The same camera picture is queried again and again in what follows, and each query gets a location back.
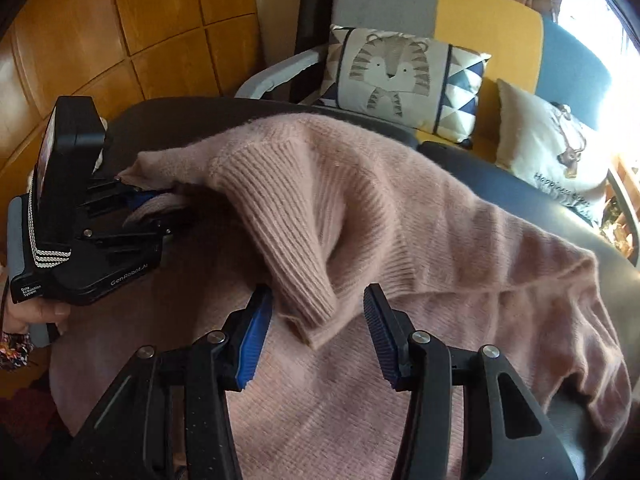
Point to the deer print pillow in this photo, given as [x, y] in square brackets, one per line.
[550, 150]

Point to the window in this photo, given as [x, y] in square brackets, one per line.
[600, 20]

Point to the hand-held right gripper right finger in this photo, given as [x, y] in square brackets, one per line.
[382, 342]

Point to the black rolled mat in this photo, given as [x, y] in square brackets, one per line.
[315, 20]

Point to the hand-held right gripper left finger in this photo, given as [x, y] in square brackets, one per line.
[252, 342]

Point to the person's left hand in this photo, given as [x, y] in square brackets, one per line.
[35, 312]

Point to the cluttered wooden desk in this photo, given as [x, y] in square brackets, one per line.
[617, 230]

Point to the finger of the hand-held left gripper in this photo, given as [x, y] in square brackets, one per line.
[132, 196]
[140, 230]

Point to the tiger print pillow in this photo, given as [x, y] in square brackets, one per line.
[395, 75]

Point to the grey yellow blue sofa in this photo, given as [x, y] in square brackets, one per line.
[480, 20]

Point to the pink knitted sweater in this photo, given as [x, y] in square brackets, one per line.
[400, 240]

